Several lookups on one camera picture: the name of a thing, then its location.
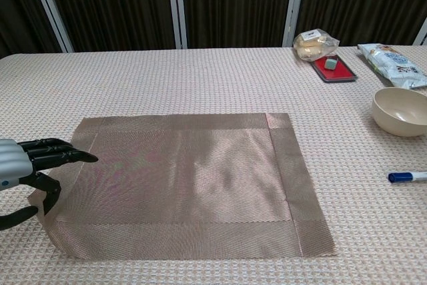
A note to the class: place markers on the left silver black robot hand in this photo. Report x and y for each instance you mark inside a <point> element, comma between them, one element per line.
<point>40,158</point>

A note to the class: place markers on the brown woven placemat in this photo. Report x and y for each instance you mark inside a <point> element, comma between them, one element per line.
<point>200,181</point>

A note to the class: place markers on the beige round bowl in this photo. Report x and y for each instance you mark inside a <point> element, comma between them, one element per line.
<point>387,121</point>

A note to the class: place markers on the pink woven tablecloth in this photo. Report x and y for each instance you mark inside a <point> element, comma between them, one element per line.
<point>166,81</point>

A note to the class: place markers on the black pleated curtain panel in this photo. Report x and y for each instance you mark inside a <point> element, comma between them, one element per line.
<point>233,4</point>
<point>360,1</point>
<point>16,8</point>
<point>110,4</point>

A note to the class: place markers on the clear bag of bread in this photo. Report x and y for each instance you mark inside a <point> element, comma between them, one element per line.
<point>310,48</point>

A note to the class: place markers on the small grey-green cube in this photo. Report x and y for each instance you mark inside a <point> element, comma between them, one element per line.
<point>330,64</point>

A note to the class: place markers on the white blue snack bag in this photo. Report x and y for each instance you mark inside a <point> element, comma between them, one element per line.
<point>390,64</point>

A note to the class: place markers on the white marker with blue cap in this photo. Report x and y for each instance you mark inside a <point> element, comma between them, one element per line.
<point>405,177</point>

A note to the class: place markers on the white partition post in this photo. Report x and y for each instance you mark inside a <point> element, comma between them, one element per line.
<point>50,8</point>
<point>294,8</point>
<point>177,8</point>
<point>423,33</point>

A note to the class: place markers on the red ink pad black frame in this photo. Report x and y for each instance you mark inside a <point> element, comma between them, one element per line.
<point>340,73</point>

